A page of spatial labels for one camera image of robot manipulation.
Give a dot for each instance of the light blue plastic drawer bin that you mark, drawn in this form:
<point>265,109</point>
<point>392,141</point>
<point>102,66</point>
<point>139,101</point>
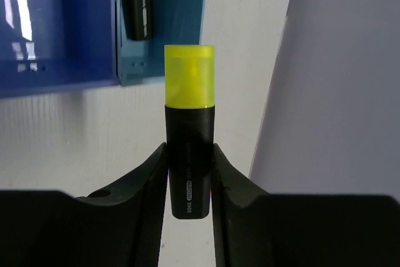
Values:
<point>173,21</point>

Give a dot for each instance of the yellow cap black highlighter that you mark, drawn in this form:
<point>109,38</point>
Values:
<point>189,113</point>

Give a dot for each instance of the green cap black highlighter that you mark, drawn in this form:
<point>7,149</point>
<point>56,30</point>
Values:
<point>138,19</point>

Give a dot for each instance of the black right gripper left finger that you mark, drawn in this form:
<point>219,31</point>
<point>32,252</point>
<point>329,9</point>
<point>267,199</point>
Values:
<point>117,225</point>

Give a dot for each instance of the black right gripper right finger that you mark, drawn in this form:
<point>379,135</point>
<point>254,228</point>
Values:
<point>255,228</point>

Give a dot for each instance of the dark blue plastic drawer bin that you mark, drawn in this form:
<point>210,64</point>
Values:
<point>51,46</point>

